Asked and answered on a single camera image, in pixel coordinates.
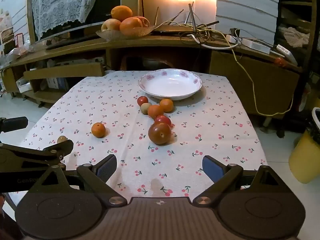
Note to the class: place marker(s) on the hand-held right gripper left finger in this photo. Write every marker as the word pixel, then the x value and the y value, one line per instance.
pixel 107 166

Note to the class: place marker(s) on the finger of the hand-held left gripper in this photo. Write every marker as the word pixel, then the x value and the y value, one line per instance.
pixel 50 152
pixel 15 124

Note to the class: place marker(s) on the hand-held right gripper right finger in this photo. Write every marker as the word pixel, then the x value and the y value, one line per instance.
pixel 212 167

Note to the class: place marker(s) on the small green kiwi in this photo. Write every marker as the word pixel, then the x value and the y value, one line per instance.
pixel 144 109
pixel 62 139

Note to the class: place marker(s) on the small orange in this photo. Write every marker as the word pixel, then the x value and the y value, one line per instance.
pixel 98 129
pixel 166 105
pixel 155 111

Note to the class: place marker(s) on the dark red apple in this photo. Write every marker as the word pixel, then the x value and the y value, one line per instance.
pixel 159 133

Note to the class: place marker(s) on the red tomato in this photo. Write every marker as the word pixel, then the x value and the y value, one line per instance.
pixel 163 119
pixel 143 100

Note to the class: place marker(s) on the white floral plate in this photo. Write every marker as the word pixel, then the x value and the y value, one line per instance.
pixel 172 85

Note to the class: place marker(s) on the cherry print tablecloth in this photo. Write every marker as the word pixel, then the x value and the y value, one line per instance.
pixel 125 135

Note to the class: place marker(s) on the yellow trash bin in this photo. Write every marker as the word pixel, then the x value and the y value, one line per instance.
pixel 303 160

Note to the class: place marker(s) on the wooden television cabinet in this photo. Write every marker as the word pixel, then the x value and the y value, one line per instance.
pixel 75 46

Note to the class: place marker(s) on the black trash bag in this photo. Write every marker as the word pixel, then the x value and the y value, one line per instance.
pixel 314 122

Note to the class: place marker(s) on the small red object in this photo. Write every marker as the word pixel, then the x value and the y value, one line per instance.
pixel 279 61

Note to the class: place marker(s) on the white lace cloth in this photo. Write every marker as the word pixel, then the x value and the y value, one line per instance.
pixel 62 5

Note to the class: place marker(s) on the white flat box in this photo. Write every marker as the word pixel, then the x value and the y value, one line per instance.
pixel 255 45

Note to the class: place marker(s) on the white adapter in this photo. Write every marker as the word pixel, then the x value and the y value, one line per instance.
pixel 234 38

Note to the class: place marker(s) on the white power strip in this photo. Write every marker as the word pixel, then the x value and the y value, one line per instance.
pixel 286 53

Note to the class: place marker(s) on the yellow red apple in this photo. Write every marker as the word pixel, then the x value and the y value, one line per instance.
pixel 143 21
pixel 110 25

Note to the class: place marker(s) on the black flat device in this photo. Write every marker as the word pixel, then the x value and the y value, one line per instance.
pixel 172 32

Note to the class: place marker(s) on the large orange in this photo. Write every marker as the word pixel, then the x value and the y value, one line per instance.
pixel 130 26
pixel 121 12

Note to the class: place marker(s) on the metal tripod stand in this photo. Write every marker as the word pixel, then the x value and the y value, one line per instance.
pixel 192 15

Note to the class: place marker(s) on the crumpled pale cloth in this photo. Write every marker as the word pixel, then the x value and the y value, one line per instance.
pixel 293 35

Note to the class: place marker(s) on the black television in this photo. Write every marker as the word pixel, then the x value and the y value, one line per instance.
pixel 110 0

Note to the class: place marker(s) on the dark shelf unit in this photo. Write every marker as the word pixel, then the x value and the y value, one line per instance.
pixel 300 2

